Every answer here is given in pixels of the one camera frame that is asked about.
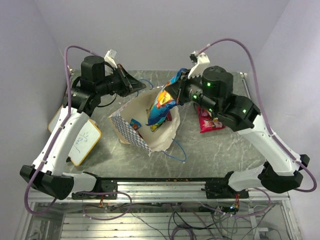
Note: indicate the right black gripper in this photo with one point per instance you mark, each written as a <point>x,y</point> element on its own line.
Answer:
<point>182,85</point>

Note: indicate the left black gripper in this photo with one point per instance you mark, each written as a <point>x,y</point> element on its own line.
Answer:
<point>130,84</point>

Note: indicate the blue snack bag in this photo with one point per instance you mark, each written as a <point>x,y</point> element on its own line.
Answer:
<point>163,103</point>

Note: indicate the blue checkered paper bag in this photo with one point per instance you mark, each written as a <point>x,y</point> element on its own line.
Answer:
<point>136,108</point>

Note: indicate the red chips bag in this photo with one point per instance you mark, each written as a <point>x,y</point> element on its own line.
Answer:
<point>206,122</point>

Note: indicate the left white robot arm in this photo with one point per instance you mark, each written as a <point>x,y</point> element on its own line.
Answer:
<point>98,77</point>

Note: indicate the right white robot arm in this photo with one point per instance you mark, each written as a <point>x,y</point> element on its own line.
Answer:
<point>213,91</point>

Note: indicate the magenta candy packet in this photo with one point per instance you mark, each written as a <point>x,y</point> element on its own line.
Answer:
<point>168,117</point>

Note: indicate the small orange blue packet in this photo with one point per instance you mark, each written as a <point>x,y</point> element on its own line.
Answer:
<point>135,124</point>

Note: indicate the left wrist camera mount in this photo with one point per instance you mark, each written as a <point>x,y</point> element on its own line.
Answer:
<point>110,58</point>

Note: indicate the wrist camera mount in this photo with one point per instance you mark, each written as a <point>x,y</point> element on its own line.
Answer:
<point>201,62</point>
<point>110,58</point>

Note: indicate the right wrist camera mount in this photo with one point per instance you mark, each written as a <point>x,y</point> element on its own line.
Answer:
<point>201,62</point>

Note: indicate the small whiteboard yellow frame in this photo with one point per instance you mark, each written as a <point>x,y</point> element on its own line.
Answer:
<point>85,141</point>

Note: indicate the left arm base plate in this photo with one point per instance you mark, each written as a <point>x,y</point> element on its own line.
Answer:
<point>103,186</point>

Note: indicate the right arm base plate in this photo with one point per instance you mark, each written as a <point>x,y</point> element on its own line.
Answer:
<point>217,188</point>

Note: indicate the aluminium frame rail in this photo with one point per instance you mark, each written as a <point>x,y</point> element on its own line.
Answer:
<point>162,192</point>

